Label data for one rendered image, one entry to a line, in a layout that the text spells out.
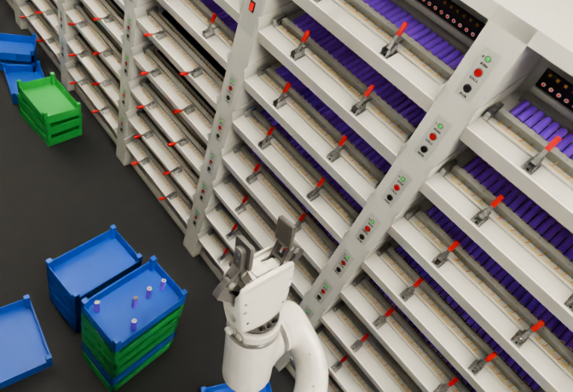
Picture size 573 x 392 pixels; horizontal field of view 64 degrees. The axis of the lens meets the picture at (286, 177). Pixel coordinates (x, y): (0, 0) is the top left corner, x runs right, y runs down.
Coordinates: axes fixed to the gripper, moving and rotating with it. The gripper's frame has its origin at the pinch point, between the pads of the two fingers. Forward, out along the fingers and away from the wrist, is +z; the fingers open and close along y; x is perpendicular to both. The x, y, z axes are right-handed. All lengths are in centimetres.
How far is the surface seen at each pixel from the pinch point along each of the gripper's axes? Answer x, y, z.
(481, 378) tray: 24, 68, -69
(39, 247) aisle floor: -147, 1, -122
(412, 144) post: -17, 64, -14
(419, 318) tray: 2, 66, -64
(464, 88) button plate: -9, 64, 5
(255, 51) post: -81, 63, -12
